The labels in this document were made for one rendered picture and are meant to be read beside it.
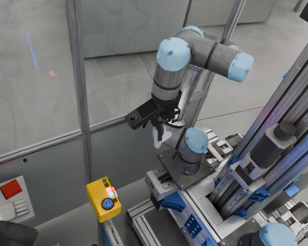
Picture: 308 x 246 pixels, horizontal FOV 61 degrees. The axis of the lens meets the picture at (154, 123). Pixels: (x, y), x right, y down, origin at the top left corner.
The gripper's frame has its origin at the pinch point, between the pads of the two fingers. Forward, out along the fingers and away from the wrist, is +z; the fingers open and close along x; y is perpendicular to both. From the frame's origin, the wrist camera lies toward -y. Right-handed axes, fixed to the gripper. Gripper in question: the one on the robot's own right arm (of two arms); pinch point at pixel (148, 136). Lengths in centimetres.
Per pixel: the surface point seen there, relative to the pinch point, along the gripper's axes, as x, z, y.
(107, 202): 0.0, 39.8, -14.4
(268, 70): 119, 148, 288
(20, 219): 19, 62, -50
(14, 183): 38, 60, -48
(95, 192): 7.3, 40.8, -17.0
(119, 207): -3.4, 41.1, -10.7
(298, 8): 231, 139, 487
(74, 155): 45, 67, -16
